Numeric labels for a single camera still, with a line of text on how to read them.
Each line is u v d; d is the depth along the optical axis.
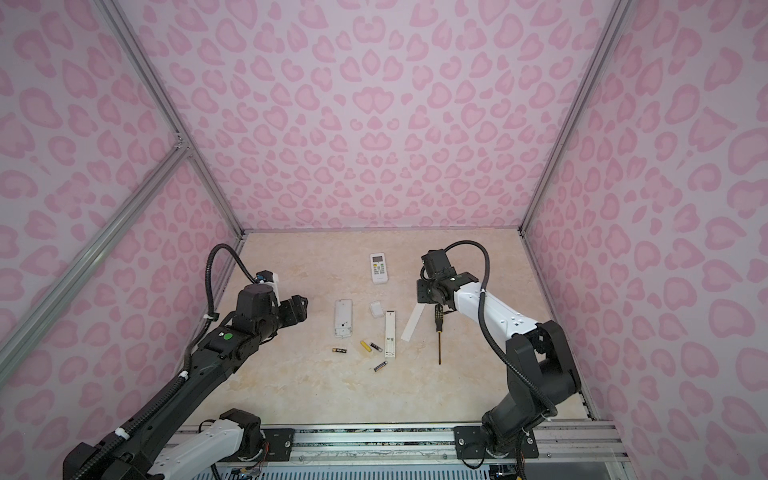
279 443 0.73
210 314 0.61
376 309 0.98
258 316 0.61
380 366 0.86
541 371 0.44
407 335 0.92
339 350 0.88
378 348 0.88
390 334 0.90
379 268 1.07
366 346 0.90
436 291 0.66
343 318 0.96
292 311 0.71
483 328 0.48
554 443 0.75
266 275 0.71
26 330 0.52
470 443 0.73
